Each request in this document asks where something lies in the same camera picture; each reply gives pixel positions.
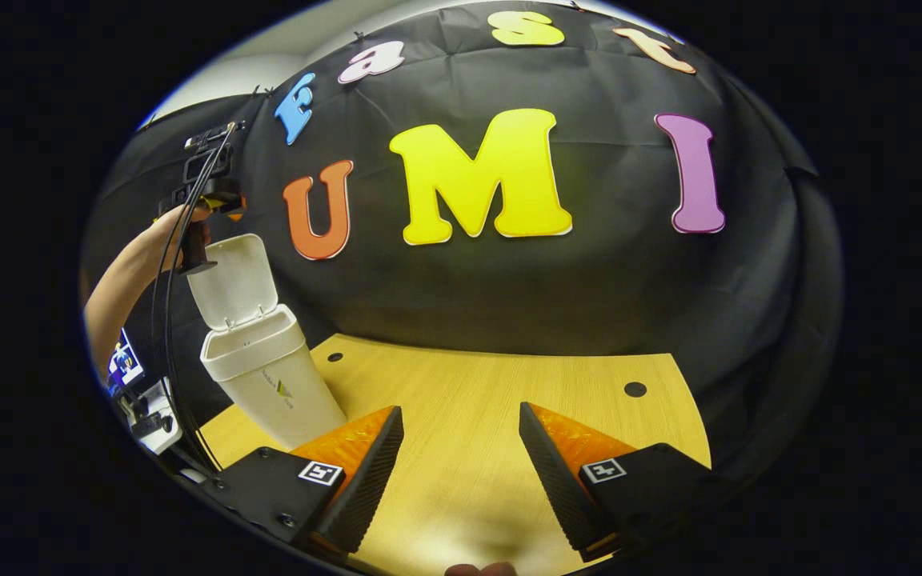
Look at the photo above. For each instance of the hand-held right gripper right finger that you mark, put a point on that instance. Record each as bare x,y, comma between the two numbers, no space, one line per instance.
559,480

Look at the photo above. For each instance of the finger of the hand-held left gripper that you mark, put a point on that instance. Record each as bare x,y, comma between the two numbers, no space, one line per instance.
230,206

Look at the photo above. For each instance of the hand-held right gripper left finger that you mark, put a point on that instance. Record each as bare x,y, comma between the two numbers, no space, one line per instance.
369,488

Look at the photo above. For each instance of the white desktop garbage bin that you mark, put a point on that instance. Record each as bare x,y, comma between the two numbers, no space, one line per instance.
269,384

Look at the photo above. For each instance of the wooden desktop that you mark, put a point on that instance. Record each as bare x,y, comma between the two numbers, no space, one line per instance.
469,416

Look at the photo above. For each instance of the lit computer screen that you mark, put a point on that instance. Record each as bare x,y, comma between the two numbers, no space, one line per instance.
125,360

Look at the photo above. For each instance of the black backdrop cloth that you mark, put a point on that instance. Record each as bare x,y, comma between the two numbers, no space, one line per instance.
589,280

